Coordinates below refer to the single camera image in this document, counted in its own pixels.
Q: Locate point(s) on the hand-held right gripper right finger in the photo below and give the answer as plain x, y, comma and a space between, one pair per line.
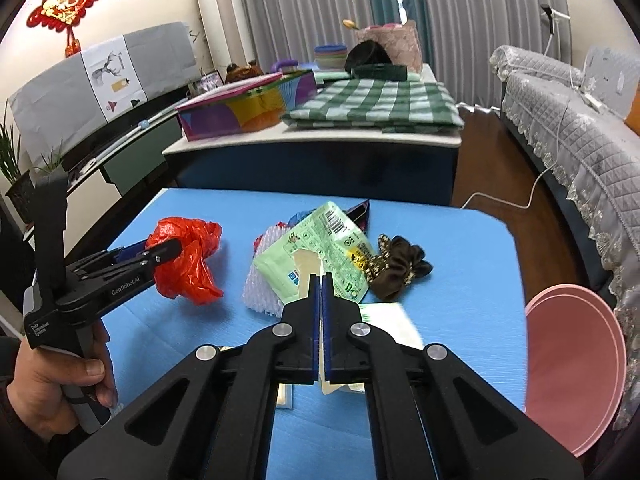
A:
327, 310

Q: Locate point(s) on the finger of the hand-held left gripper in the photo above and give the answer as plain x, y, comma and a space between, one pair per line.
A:
132, 248
167, 250

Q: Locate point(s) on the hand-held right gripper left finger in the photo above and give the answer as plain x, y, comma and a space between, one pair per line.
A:
314, 310

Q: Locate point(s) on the red plastic bag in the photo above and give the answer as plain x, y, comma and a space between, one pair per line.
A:
200, 270

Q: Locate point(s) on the green wet wipe packet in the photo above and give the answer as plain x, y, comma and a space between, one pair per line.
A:
320, 240

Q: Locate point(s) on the person's left hand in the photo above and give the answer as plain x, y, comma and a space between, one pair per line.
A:
40, 385

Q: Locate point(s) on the white foam fruit net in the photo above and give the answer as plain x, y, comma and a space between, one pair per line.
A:
260, 290

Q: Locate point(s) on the potted plant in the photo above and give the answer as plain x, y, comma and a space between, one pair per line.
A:
22, 195

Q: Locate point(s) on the brown hair scrunchie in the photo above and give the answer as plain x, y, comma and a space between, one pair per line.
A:
400, 265

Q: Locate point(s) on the black piano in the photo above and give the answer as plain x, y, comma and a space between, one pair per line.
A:
135, 157

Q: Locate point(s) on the blue plastic bag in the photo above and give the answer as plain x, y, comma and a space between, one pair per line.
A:
298, 217

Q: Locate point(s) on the dark maroon wallet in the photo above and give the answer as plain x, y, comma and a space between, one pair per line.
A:
361, 212

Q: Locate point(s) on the white and blue desk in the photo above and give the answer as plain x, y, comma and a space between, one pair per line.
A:
320, 170

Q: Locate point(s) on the colourful box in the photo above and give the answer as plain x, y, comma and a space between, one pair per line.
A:
225, 120

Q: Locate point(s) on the grey piano cover cloth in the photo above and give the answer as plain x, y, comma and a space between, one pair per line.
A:
50, 100

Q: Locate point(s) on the brown bear toy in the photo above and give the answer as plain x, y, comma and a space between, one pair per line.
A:
240, 72

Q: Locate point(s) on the green checked cloth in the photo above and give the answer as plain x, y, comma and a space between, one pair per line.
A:
380, 102

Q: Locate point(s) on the white standing air conditioner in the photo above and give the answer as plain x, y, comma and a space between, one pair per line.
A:
225, 20

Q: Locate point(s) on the dark green tray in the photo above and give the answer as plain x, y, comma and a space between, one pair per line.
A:
385, 71

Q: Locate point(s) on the stack of plastic bowls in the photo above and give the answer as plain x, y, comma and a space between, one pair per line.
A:
330, 55

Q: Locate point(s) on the black bowl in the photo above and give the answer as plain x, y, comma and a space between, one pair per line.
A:
367, 55

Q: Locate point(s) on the pink lace basket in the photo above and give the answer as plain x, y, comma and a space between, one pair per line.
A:
405, 45

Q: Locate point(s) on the grey curtain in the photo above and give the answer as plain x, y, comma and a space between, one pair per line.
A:
475, 20
300, 5

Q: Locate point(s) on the grey quilted sofa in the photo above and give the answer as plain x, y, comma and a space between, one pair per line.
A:
590, 150

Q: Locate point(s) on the white charger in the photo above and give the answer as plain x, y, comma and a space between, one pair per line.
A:
595, 101

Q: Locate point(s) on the white patterned pillow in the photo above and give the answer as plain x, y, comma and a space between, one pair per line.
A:
610, 80

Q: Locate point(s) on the photo frame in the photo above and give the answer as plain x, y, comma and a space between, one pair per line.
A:
210, 82

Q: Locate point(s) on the red knot wall ornament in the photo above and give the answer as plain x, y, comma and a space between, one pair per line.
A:
65, 2

